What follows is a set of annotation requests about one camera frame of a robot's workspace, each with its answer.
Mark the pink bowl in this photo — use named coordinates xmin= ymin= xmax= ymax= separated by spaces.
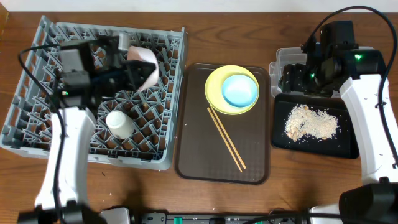
xmin=127 ymin=46 xmax=159 ymax=91

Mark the leftover rice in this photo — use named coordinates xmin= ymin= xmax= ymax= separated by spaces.
xmin=284 ymin=104 xmax=339 ymax=142

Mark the white cup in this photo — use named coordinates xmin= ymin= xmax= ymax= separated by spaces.
xmin=106 ymin=110 xmax=134 ymax=139

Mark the light blue bowl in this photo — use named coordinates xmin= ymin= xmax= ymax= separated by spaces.
xmin=221 ymin=74 xmax=259 ymax=108

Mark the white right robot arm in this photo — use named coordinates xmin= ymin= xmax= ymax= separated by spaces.
xmin=277 ymin=21 xmax=397 ymax=223

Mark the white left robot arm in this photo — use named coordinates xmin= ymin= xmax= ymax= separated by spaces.
xmin=17 ymin=32 xmax=159 ymax=223

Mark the black waste tray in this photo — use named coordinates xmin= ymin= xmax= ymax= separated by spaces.
xmin=272 ymin=93 xmax=359 ymax=159

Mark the grey dishwasher rack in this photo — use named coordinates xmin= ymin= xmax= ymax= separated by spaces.
xmin=1 ymin=17 xmax=187 ymax=170

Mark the clear plastic bin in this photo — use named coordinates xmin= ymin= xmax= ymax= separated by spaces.
xmin=269 ymin=47 xmax=381 ymax=98

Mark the yellow plate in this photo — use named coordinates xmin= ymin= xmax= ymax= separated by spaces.
xmin=205 ymin=65 xmax=260 ymax=115

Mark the right wooden chopstick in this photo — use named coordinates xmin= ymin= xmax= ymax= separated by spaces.
xmin=208 ymin=106 xmax=246 ymax=172

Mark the wooden chopstick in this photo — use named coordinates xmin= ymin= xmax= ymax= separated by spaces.
xmin=206 ymin=107 xmax=243 ymax=173
xmin=208 ymin=106 xmax=246 ymax=172

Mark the left wooden chopstick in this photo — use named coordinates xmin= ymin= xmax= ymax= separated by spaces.
xmin=206 ymin=107 xmax=243 ymax=173

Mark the brown plastic tray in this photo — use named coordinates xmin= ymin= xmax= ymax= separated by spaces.
xmin=175 ymin=63 xmax=271 ymax=185

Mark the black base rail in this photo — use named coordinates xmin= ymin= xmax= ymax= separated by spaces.
xmin=99 ymin=207 xmax=312 ymax=224

